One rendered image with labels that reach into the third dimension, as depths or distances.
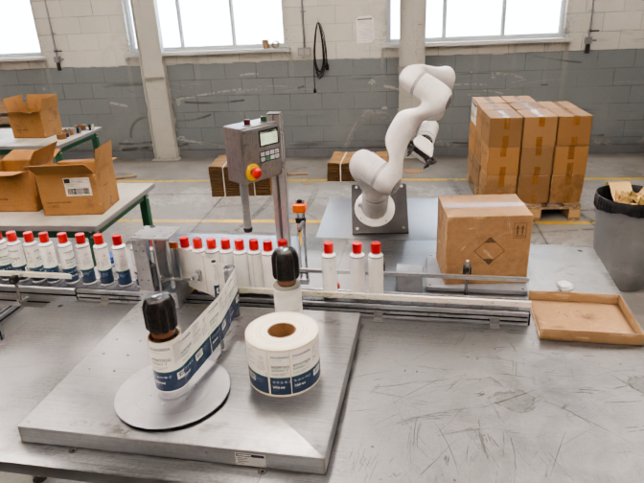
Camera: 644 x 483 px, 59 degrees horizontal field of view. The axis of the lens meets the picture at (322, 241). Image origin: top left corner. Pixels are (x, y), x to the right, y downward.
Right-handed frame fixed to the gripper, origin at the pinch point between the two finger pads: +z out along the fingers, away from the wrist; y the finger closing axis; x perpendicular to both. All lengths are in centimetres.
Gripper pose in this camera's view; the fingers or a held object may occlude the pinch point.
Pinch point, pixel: (418, 159)
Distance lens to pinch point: 253.6
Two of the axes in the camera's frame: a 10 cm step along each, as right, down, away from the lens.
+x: 5.0, -5.6, -6.6
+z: -3.0, 6.0, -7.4
